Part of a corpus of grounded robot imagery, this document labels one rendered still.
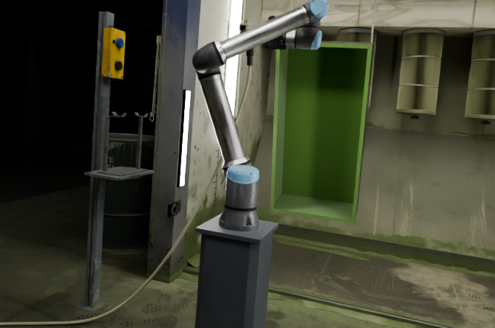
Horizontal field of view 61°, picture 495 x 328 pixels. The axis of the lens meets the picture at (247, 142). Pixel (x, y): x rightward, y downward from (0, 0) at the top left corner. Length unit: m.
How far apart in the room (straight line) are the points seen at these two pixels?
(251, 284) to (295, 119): 1.61
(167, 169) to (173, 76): 0.60
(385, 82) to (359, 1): 0.84
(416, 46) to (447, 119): 0.78
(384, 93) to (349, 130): 1.19
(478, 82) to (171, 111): 2.53
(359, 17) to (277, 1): 0.77
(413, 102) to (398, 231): 1.11
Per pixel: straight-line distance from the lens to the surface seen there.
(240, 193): 1.89
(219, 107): 2.04
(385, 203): 3.93
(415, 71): 3.91
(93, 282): 2.62
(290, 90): 3.17
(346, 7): 3.98
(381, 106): 4.27
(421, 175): 4.07
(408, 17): 3.93
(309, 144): 3.23
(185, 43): 2.74
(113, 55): 2.37
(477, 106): 3.96
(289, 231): 3.91
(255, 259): 1.88
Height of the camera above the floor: 1.18
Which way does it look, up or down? 5 degrees down
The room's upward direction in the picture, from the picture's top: 5 degrees clockwise
